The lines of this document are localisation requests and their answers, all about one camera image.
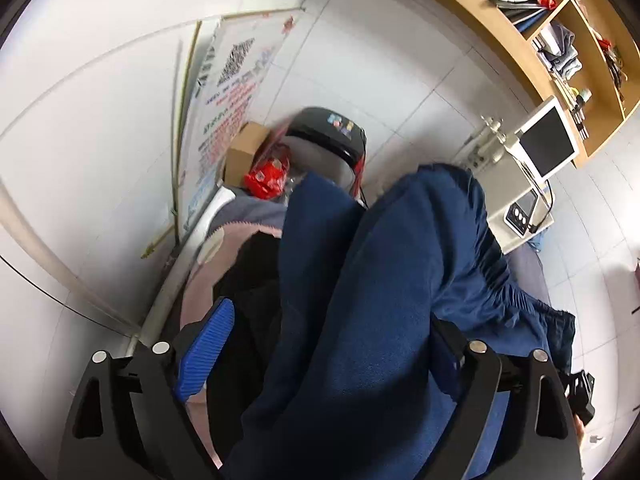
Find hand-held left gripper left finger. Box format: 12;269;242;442
56;297;236;480

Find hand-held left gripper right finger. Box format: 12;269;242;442
430;315;583;480

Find dark blue pants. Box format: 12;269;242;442
220;162;576;480

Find grey folded clothes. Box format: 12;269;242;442
531;21;584;82

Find black cloth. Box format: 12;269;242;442
206;232;287;468

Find pale pink cloth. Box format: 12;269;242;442
179;225;285;467

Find grey bed sheet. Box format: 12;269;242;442
504;245;552;307

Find grey blanket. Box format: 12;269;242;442
209;194;288;241

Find red plastic bag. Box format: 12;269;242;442
243;154;292;202

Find cardboard box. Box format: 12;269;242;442
221;121;274;190

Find thin yellow stick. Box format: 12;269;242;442
140;19;204;260

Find white machine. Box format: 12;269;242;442
451;114;557;255

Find white monitor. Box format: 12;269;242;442
516;96;582;182

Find wooden shelf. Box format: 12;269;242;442
385;0;640;170

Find white bed rail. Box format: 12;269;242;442
126;187;237;357

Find white wall pipe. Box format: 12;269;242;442
0;176;142;337

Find black cable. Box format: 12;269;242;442
522;177;555;235

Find wall poster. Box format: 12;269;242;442
179;12;307;235

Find orange straps bundle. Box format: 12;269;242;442
594;36;629;105

